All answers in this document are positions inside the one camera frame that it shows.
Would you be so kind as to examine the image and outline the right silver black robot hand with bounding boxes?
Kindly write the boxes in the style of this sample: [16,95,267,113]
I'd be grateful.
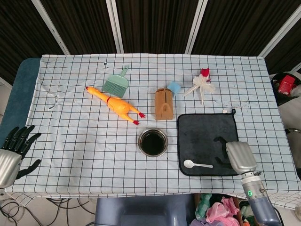
[213,136,257,175]

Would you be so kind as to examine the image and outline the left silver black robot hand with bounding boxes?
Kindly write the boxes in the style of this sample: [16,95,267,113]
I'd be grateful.
[0,125,42,189]

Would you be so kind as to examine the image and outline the white plastic spoon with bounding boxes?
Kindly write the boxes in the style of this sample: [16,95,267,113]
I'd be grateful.
[183,159,214,169]

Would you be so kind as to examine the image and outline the black cloth mat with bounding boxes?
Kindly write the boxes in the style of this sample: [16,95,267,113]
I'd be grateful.
[176,108,240,177]

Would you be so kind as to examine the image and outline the steel bowl with dark liquid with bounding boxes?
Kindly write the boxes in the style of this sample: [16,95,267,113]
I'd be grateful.
[137,128,168,158]

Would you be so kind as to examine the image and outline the pink cloth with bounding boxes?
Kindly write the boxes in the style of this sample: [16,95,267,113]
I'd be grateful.
[206,197,241,226]

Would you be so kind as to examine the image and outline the green cloth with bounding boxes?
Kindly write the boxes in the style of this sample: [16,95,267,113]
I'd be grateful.
[195,193,213,218]

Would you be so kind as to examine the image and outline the black waste bin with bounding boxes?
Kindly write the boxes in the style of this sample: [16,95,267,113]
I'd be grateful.
[270,72,301,107]

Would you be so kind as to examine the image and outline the white black checked tablecloth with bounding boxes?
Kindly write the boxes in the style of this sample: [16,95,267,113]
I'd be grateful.
[4,54,301,210]

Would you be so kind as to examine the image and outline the red carton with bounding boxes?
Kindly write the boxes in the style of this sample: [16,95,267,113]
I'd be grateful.
[278,75,296,95]

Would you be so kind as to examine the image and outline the brown paper gable box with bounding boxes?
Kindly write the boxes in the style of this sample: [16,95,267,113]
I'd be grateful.
[154,87,174,121]

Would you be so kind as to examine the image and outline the blue small cup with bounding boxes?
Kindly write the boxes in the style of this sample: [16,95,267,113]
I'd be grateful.
[167,81,181,97]

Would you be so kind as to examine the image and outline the blue-grey robot torso base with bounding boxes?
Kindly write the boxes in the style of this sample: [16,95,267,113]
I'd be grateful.
[95,194,196,226]

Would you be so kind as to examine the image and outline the yellow rubber chicken toy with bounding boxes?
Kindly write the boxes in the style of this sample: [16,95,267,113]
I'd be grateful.
[85,86,146,126]

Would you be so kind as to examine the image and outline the green dustpan brush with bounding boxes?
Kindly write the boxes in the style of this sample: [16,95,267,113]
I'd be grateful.
[102,65,130,98]

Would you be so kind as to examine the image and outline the black floor cables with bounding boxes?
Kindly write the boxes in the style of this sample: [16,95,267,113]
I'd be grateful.
[0,195,96,226]

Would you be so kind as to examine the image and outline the white partition frame post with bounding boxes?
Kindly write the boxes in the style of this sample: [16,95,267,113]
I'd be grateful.
[258,4,301,57]
[185,0,208,54]
[105,0,125,54]
[32,0,71,55]

